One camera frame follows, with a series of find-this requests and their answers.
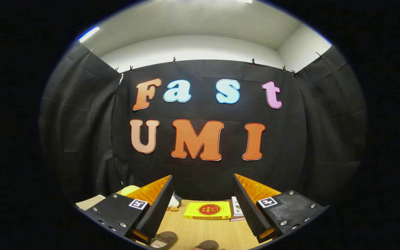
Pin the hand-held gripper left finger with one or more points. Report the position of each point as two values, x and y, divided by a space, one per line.
158 211

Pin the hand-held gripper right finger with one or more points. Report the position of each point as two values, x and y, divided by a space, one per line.
248 208

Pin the brown fuzzy slipper shoe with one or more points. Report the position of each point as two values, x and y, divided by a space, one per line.
164 239
207 245

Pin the beige fabric storage box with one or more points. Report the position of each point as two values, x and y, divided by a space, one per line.
90 202

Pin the white paperback book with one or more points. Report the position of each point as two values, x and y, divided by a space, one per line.
238 218

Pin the penguin plush toy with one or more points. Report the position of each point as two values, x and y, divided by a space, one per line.
174 202

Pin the yellow bun plush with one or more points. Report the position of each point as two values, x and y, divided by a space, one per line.
130 190

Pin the yellow book red circle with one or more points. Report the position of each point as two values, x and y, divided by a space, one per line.
207 210

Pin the row of black cloth clips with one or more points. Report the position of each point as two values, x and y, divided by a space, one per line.
253 61

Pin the ceiling light strip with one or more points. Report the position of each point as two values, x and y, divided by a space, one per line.
89 34

